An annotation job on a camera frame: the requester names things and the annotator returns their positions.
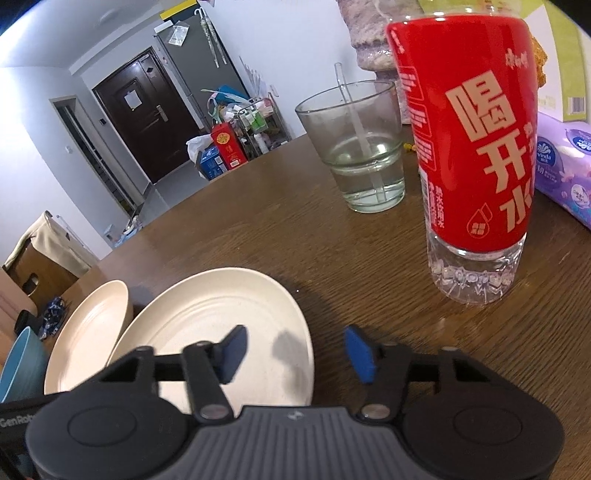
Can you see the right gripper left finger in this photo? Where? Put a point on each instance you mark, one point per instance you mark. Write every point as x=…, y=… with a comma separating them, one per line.
x=204, y=367

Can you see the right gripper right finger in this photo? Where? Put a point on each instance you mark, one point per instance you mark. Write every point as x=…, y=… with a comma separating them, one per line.
x=387, y=370

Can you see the blue bowl back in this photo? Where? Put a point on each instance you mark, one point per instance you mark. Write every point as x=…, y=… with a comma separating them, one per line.
x=23, y=374

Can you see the cream plate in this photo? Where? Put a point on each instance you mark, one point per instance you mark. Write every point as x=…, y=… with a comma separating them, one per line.
x=278, y=368
x=88, y=337

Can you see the black cup on chair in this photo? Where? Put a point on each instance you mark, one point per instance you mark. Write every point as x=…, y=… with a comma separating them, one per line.
x=27, y=319

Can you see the wooden chair with cloth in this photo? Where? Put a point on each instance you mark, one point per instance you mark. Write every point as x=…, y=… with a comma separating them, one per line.
x=48, y=259

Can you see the blue box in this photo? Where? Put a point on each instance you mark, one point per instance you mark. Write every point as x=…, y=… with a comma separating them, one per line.
x=211, y=164

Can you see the white plastic bag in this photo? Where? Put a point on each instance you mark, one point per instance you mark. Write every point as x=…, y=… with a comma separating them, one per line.
x=196, y=147

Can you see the red box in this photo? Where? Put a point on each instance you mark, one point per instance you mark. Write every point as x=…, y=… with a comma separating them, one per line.
x=224, y=138

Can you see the glass of water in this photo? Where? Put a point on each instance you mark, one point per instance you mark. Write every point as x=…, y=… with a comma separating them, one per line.
x=356, y=129

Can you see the purple tissue pack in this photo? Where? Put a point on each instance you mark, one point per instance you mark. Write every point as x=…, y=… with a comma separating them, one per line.
x=563, y=165

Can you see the dark brown door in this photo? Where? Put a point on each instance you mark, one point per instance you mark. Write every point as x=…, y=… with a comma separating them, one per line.
x=149, y=115

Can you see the red label water bottle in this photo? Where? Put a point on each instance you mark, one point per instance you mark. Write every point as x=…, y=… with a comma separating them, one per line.
x=470, y=82

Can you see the grey refrigerator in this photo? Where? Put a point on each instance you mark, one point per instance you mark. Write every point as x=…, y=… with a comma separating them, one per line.
x=201, y=62

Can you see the flower vase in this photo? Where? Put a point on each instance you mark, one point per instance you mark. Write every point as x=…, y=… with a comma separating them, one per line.
x=367, y=24

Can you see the wire rack with clutter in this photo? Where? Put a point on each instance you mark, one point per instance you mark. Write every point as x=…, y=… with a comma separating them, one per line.
x=257, y=121

